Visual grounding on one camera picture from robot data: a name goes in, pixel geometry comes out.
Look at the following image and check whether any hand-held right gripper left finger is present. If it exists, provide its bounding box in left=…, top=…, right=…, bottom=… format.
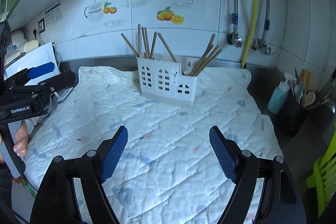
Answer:
left=31, top=126, right=129, bottom=224

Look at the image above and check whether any metal valve with red handle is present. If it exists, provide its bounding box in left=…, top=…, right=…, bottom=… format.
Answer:
left=226, top=31, right=244, bottom=48

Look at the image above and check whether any black wall outlet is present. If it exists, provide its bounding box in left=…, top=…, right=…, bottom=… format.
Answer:
left=33, top=18, right=46, bottom=36

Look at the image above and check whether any metal ladle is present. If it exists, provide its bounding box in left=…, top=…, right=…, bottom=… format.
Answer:
left=307, top=97, right=336, bottom=112

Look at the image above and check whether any pale green spoon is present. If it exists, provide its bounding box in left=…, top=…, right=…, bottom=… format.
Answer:
left=295, top=83, right=305, bottom=103

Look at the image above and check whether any yellow dish brush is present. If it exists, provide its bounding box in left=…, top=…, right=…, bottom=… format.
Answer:
left=299, top=69, right=314, bottom=88

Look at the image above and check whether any cream textured packet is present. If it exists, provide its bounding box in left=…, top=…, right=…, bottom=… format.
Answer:
left=18, top=39, right=40, bottom=53

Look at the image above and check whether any printed wall label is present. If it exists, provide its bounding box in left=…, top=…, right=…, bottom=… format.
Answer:
left=45, top=2, right=63, bottom=28

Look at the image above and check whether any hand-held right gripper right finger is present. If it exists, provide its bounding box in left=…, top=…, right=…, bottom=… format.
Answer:
left=209, top=126, right=307, bottom=224

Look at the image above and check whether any person's left hand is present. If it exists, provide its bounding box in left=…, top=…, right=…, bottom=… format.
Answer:
left=13, top=120, right=29, bottom=157

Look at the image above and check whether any white rounded bag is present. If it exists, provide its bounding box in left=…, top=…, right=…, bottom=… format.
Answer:
left=11, top=29, right=27, bottom=43

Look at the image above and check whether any white quilted mat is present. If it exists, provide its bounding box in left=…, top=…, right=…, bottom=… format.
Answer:
left=22, top=66, right=286, bottom=224

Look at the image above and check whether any teal pump bottle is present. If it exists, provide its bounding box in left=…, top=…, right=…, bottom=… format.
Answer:
left=267, top=72, right=296, bottom=115

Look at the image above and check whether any bunch of wooden chopsticks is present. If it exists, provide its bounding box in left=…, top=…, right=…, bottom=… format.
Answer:
left=121, top=24, right=223, bottom=77

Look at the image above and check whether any white plastic utensil holder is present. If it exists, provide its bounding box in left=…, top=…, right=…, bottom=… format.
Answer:
left=136, top=57, right=200, bottom=108

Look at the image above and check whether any white microwave oven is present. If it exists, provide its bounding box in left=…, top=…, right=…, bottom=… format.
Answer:
left=4, top=42, right=61, bottom=83

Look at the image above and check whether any green plastic stool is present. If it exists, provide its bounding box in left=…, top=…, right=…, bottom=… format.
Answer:
left=305, top=146, right=336, bottom=224

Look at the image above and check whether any metal angle valve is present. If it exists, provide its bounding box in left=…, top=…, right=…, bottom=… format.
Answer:
left=252, top=38, right=272, bottom=56

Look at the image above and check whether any white power adapter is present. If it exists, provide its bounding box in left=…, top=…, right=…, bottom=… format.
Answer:
left=56, top=87, right=74, bottom=103

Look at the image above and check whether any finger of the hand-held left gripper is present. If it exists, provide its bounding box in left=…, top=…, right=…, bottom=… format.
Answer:
left=4, top=62, right=56, bottom=83
left=39, top=71, right=77, bottom=95

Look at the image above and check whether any yellow gas hose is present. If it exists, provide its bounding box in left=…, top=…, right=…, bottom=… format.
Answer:
left=240, top=0, right=265, bottom=69

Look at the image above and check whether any wooden spoon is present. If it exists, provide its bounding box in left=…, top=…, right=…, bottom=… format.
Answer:
left=304, top=92, right=317, bottom=108

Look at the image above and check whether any black utensil cup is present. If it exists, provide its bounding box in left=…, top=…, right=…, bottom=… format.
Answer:
left=278, top=97, right=316, bottom=137

